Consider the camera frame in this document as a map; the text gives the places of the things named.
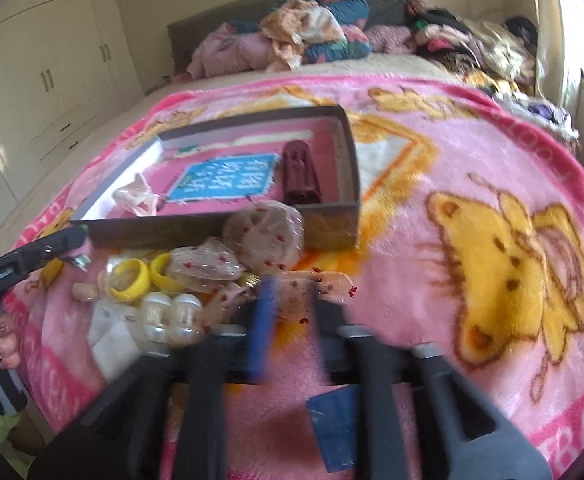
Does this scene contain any pile of mixed clothes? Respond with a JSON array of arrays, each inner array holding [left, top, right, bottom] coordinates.
[[404, 0, 580, 141]]

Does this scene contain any peach small hair clip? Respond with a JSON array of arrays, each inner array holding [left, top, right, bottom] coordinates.
[[72, 282, 104, 304]]

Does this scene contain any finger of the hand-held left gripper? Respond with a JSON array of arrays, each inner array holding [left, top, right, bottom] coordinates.
[[0, 227, 89, 306]]

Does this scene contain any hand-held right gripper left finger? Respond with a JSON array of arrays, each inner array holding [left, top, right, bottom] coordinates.
[[27, 274, 279, 480]]

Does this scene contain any grey headboard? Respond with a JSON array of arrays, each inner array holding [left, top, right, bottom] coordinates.
[[167, 0, 415, 76]]

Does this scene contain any white card clear packet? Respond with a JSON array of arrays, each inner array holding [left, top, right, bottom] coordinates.
[[87, 300, 145, 381]]

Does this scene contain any clear round perfume bottle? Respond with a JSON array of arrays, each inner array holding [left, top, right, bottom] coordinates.
[[139, 292, 208, 346]]

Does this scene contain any cream wardrobe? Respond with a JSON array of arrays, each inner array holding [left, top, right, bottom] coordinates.
[[0, 0, 145, 211]]

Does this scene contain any orange cream floral cloth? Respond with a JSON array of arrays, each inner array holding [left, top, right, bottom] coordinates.
[[259, 0, 345, 72]]

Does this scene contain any pink knit garment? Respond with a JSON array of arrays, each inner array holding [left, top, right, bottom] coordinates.
[[364, 25, 415, 56]]

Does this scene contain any dark cardboard box tray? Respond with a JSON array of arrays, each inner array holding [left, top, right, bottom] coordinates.
[[69, 104, 363, 251]]

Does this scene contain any pink printed blanket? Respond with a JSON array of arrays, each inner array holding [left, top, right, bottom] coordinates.
[[2, 75, 584, 480]]

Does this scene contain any maroon oblong case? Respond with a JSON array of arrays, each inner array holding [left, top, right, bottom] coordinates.
[[279, 139, 323, 207]]

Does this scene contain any cream cloud hair clip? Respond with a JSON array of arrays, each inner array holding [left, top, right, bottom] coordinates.
[[112, 172, 165, 216]]

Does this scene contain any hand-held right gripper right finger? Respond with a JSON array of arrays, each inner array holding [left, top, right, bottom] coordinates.
[[309, 285, 555, 480]]

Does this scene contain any cream curtain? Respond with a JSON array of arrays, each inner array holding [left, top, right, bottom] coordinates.
[[527, 0, 584, 111]]

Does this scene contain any blue small box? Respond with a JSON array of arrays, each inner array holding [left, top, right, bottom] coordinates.
[[306, 389, 359, 475]]

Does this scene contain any blue printed card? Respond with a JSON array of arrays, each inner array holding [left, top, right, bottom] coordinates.
[[164, 152, 280, 205]]

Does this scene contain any yellow hoop earring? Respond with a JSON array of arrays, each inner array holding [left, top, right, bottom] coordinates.
[[109, 259, 152, 306], [149, 252, 185, 293]]

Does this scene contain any dark blue floral quilt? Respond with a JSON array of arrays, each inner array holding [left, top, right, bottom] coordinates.
[[227, 0, 373, 63]]

